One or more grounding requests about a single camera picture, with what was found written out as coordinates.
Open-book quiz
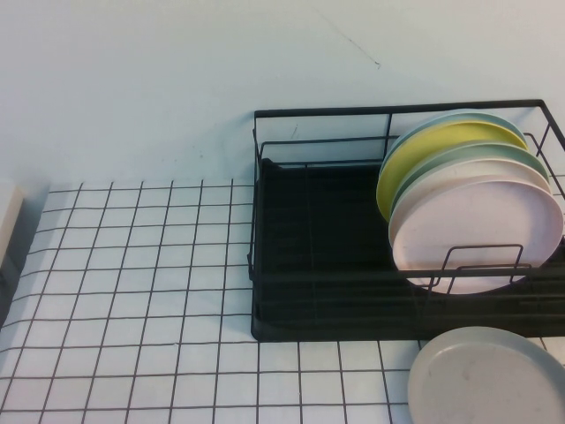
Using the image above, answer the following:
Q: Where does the grey plate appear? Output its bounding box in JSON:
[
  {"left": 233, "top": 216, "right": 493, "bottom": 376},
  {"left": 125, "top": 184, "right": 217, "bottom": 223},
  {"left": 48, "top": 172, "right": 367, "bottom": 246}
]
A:
[{"left": 406, "top": 326, "right": 565, "bottom": 424}]

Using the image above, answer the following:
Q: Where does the yellow plate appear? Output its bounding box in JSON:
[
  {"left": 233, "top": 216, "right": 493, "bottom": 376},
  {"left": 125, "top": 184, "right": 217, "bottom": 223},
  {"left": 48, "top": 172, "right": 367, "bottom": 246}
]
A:
[{"left": 375, "top": 121, "right": 530, "bottom": 223}]

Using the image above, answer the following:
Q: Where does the pink plate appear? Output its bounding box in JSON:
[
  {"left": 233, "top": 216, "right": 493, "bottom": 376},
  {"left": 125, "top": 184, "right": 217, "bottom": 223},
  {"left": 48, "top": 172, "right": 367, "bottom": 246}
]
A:
[{"left": 391, "top": 173, "right": 565, "bottom": 296}]

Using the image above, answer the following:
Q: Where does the cream white plate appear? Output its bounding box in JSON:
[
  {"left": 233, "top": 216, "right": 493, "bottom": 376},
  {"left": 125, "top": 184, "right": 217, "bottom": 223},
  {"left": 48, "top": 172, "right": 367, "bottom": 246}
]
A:
[{"left": 388, "top": 157, "right": 554, "bottom": 251}]

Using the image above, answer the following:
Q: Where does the green plate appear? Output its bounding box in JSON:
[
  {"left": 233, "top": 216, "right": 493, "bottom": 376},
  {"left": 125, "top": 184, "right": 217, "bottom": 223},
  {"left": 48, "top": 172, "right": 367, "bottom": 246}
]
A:
[{"left": 390, "top": 141, "right": 551, "bottom": 209}]

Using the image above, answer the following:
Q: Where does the light blue plate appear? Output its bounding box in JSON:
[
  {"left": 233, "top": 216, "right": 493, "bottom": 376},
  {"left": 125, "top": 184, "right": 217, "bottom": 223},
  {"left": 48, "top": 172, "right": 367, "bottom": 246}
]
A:
[{"left": 389, "top": 109, "right": 530, "bottom": 154}]

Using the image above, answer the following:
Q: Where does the black plastic drip tray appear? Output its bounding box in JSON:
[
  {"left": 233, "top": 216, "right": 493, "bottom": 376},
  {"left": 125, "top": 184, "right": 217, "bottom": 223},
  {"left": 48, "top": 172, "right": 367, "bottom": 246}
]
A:
[{"left": 251, "top": 157, "right": 565, "bottom": 342}]

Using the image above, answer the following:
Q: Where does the white black grid tablecloth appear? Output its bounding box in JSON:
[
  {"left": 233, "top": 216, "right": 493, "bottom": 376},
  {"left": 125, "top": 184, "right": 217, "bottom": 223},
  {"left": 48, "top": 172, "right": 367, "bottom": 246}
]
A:
[{"left": 0, "top": 178, "right": 565, "bottom": 424}]

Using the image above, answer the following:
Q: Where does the beige block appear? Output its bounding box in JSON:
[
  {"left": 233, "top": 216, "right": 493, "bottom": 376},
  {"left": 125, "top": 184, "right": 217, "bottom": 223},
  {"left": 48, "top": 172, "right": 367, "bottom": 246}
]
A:
[{"left": 0, "top": 183, "right": 26, "bottom": 271}]

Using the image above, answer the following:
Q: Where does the black wire dish rack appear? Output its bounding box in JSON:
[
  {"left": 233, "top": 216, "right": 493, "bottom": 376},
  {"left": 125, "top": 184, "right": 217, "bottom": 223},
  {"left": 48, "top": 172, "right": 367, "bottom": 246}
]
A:
[{"left": 250, "top": 98, "right": 565, "bottom": 342}]

